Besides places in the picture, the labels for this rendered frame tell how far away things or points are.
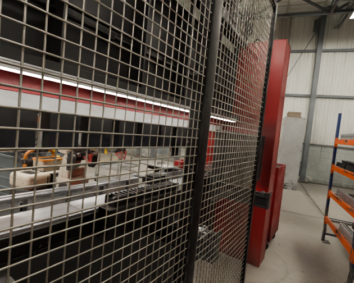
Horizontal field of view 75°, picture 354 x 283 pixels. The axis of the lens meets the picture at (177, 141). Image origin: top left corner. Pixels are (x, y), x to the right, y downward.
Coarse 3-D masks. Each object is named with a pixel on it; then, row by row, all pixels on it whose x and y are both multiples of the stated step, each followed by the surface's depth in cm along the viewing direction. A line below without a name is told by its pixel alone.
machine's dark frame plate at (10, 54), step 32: (32, 0) 81; (128, 0) 123; (192, 0) 154; (32, 32) 88; (128, 32) 126; (224, 32) 216; (32, 64) 78; (64, 64) 99; (96, 64) 112; (160, 64) 144; (192, 64) 182; (224, 64) 231; (160, 96) 135; (224, 96) 236
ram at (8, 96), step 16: (0, 80) 86; (16, 80) 90; (32, 80) 95; (48, 80) 100; (0, 96) 86; (16, 96) 91; (32, 96) 95; (48, 96) 101; (80, 96) 113; (96, 96) 120; (112, 96) 129; (80, 112) 114; (96, 112) 121; (112, 112) 130; (128, 112) 140; (176, 112) 182
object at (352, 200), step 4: (340, 192) 277; (344, 192) 269; (340, 196) 276; (344, 196) 261; (348, 196) 250; (352, 196) 268; (344, 200) 260; (348, 200) 250; (352, 200) 238; (348, 204) 247; (352, 204) 237
